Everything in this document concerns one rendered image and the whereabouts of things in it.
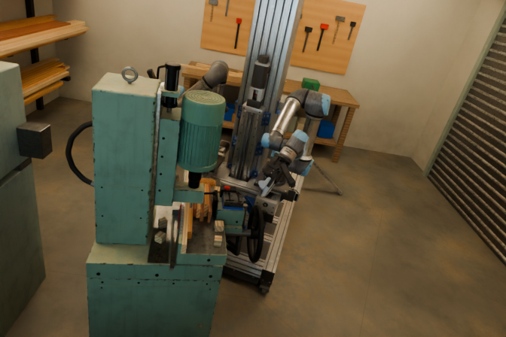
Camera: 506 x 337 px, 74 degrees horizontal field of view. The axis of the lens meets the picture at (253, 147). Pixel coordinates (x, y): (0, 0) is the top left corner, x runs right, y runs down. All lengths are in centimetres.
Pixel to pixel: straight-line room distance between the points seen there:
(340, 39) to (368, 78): 69
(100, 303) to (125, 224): 39
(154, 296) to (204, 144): 76
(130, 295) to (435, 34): 463
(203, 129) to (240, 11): 335
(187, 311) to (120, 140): 89
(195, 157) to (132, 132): 27
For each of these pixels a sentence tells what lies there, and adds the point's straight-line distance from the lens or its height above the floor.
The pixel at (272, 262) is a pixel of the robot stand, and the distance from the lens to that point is 250.
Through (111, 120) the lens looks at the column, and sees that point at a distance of 134.
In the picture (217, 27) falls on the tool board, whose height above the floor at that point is 134.
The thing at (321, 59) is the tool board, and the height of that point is 120.
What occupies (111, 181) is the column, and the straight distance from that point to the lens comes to 147.
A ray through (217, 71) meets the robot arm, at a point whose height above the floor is 143.
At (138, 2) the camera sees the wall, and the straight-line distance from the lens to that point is 481.
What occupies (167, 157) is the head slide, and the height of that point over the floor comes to 125.
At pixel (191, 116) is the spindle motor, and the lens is 133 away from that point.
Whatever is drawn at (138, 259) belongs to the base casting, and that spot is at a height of 80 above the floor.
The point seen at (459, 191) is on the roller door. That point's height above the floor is 21.
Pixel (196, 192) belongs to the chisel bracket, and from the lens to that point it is 155.
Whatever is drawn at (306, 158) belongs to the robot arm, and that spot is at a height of 106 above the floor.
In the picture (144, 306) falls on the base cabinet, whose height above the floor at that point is 54.
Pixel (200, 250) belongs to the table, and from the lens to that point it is 151.
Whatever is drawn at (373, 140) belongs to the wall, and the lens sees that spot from 537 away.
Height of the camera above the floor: 195
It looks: 26 degrees down
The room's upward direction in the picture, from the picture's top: 12 degrees clockwise
